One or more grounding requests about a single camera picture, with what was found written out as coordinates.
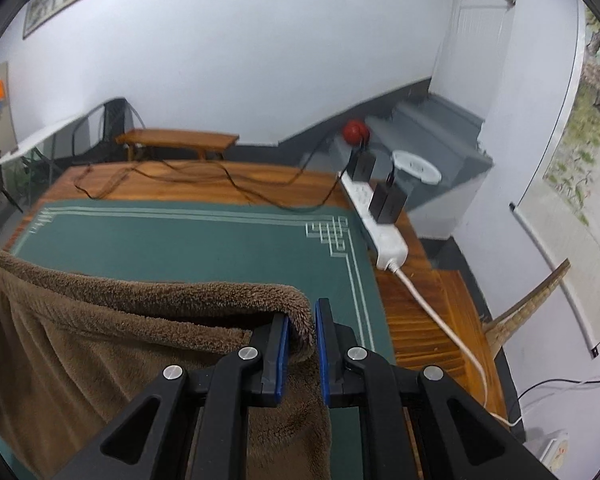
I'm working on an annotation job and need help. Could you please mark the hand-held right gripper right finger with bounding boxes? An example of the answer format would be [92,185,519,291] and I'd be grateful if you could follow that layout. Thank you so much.
[315,297,556,480]

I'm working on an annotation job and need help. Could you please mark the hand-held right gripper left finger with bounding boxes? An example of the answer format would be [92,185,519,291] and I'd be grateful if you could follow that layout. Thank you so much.
[50,312,291,480]

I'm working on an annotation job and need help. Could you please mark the brown fleece garment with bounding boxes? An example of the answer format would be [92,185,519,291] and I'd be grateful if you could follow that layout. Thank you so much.
[0,227,333,480]

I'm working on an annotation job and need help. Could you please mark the white power strip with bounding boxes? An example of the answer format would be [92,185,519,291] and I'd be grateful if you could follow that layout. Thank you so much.
[340,170,410,270]

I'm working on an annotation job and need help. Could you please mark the green table mat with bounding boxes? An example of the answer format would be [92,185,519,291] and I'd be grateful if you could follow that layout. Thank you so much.
[0,199,396,480]

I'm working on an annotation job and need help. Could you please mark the black power adapter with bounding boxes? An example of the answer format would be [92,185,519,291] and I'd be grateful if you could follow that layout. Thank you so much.
[349,152,376,184]
[369,182,409,225]

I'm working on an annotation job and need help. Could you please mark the white round plate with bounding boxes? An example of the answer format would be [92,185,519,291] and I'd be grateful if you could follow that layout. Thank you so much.
[391,150,444,186]

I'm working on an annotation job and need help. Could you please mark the red ball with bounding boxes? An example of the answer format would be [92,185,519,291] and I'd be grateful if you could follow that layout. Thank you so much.
[342,120,370,147]

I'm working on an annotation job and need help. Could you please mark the wooden bench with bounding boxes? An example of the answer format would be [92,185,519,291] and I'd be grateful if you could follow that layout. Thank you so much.
[115,129,240,162]

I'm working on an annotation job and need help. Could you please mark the grey stairs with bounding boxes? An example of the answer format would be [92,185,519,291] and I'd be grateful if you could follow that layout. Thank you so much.
[280,77,494,241]

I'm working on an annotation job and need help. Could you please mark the black round-back chair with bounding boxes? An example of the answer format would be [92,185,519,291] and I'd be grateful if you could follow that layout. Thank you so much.
[70,97,147,162]

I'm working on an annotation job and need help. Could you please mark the white table top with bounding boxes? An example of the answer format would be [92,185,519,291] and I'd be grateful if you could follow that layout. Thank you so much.
[0,110,99,167]

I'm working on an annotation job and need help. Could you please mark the white power cord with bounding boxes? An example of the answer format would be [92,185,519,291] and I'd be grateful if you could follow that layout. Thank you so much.
[390,260,524,429]

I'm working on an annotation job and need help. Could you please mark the black floor cable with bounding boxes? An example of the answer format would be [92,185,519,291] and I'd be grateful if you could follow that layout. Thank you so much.
[517,377,600,412]

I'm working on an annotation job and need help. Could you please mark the landscape wall scroll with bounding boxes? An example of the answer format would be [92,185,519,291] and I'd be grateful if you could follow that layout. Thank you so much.
[510,5,600,359]

